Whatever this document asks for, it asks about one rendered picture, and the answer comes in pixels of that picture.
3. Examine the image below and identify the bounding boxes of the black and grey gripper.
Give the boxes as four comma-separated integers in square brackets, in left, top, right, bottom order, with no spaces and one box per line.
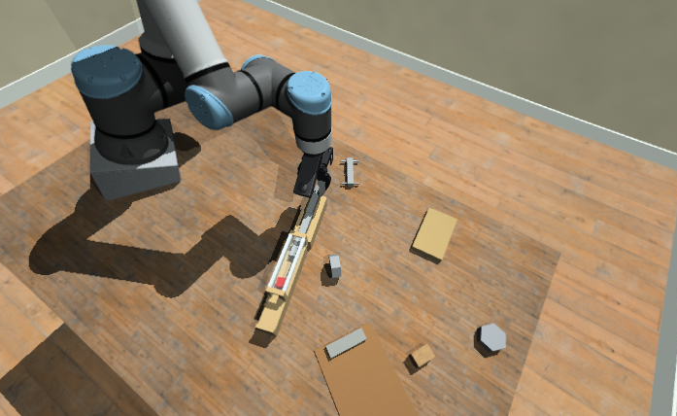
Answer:
[303,147,333,197]

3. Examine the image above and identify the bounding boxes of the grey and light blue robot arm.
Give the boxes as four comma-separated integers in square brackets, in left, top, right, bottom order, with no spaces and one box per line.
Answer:
[71,0,332,165]

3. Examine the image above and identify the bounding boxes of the small wooden block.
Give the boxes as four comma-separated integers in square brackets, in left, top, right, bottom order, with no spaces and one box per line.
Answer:
[409,344,435,368]

